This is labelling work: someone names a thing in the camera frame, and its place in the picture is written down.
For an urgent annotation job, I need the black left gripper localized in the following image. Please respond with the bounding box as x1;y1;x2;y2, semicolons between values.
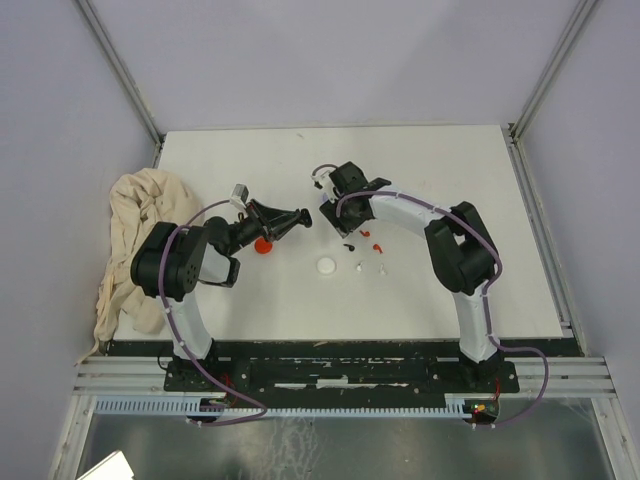
226;198;302;255

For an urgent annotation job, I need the orange earbud charging case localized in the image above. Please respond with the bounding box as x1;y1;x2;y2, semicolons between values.
254;238;273;255

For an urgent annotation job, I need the black earbud charging case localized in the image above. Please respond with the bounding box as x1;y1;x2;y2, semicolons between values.
297;208;313;228

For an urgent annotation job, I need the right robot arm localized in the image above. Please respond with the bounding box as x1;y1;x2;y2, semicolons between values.
311;162;503;391

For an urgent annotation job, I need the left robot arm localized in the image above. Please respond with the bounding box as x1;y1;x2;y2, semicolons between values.
130;200;312;390

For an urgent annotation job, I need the white earbud charging case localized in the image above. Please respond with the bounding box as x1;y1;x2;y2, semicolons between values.
316;257;337;276

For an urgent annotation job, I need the cream crumpled cloth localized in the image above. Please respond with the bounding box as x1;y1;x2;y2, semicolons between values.
91;167;205;355

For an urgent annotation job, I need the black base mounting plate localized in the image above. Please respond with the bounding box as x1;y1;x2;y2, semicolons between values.
163;360;519;407

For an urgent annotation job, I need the white paper sheet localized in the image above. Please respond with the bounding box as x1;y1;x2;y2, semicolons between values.
78;450;135;480

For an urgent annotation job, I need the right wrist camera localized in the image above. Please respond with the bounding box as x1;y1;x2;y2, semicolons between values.
311;169;336;202

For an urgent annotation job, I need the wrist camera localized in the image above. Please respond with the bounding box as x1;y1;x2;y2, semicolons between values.
229;184;249;211
311;169;336;202

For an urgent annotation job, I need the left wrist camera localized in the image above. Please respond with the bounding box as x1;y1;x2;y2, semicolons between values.
229;184;249;211

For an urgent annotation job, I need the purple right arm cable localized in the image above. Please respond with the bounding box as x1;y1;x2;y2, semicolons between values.
311;163;553;427

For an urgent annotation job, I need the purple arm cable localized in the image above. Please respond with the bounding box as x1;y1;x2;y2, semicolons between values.
157;198;269;427
311;163;553;427

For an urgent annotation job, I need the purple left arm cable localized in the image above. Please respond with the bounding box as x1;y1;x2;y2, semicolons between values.
157;198;269;427

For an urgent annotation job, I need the right aluminium corner post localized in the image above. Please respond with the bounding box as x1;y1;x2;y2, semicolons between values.
508;0;607;146

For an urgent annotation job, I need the aluminium corner post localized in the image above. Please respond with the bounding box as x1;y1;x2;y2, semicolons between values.
72;0;165;155
508;0;607;146

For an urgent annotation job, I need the white slotted cable duct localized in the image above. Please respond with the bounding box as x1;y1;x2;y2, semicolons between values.
94;394;496;417

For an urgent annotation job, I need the left aluminium corner post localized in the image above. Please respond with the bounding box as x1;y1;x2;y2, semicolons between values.
72;0;165;155

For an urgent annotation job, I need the aluminium frame rail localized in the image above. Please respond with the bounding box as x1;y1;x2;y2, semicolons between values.
73;357;615;398

